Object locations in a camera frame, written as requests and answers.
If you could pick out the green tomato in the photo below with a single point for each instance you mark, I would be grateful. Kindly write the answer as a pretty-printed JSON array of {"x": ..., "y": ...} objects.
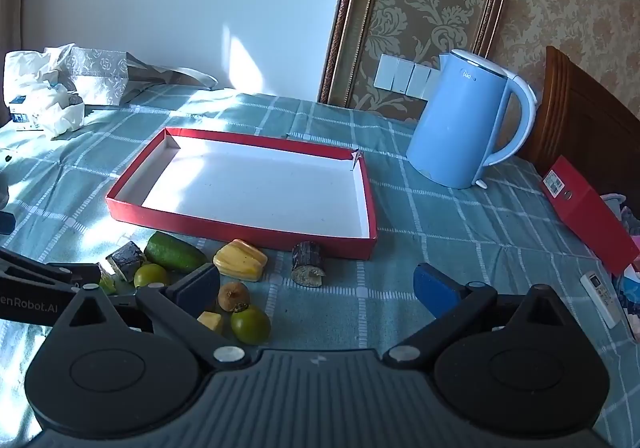
[
  {"x": 250, "y": 324},
  {"x": 150, "y": 273}
]

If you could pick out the ornate wooden wall frame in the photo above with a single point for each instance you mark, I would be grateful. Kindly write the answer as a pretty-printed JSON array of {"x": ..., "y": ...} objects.
[{"x": 417, "y": 30}]

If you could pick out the silver patterned gift bag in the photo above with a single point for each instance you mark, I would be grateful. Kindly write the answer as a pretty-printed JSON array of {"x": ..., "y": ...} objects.
[{"x": 112, "y": 78}]

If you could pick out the red flat box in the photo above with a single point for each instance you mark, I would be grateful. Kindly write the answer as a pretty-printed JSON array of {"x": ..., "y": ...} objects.
[{"x": 583, "y": 211}]

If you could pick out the brown kiwi fruit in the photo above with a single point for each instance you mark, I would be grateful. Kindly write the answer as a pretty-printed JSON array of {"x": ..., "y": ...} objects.
[{"x": 233, "y": 295}]

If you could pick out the dark wooden headboard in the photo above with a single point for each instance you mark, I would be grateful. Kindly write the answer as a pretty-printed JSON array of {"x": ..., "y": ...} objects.
[{"x": 580, "y": 119}]

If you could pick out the large cut cucumber piece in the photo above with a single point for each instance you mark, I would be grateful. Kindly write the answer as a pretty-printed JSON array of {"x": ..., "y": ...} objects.
[{"x": 173, "y": 254}]

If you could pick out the white wall switch panel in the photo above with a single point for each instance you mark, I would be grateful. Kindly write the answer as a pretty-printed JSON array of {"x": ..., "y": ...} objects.
[{"x": 401, "y": 76}]

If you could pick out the teal plaid bedspread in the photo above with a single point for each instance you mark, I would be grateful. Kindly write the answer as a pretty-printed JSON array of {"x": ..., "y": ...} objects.
[{"x": 506, "y": 235}]

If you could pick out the small cucumber piece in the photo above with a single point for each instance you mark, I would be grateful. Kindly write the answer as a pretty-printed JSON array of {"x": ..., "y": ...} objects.
[{"x": 107, "y": 284}]

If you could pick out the white crumpled plastic bag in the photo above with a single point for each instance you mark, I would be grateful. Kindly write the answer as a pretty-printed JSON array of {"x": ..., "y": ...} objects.
[{"x": 38, "y": 94}]

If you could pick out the white remote control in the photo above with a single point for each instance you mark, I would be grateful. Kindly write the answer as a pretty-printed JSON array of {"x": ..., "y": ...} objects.
[{"x": 602, "y": 298}]

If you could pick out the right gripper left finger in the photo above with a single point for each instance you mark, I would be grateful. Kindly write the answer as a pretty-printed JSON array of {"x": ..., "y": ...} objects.
[{"x": 95, "y": 376}]

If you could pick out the blue electric kettle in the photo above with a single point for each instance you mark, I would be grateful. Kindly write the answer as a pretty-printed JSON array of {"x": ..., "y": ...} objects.
[{"x": 454, "y": 141}]

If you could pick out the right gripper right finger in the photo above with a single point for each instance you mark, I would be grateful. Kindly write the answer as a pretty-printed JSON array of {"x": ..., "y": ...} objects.
[{"x": 519, "y": 366}]

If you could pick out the red shallow box tray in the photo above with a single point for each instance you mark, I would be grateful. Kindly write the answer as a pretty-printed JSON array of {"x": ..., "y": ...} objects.
[{"x": 270, "y": 192}]

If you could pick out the yellow jackfruit pod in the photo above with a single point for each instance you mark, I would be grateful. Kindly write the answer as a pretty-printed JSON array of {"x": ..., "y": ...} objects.
[{"x": 238, "y": 259}]

